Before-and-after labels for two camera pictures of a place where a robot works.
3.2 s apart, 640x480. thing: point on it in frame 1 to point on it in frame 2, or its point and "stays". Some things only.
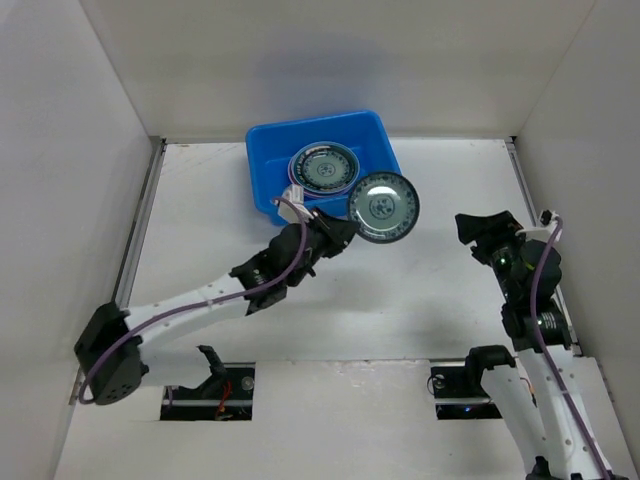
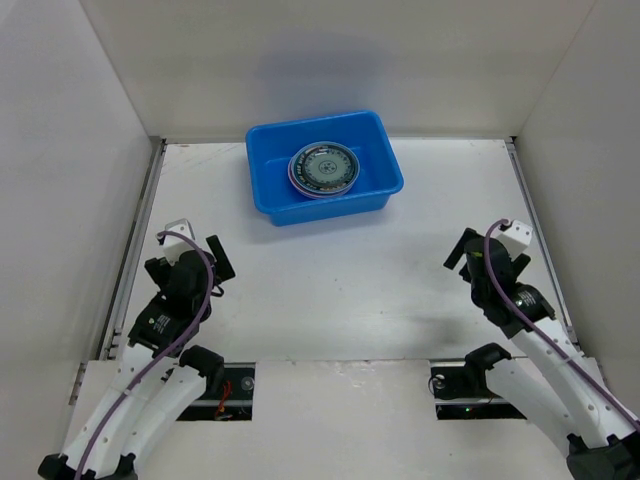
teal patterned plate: x=385 y=206 to x=325 y=168
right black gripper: x=493 y=234 to x=454 y=252
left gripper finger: x=337 y=232 to x=224 y=267
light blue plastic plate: x=324 y=168 stays
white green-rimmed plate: x=325 y=167 stays
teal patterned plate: x=325 y=167 stays
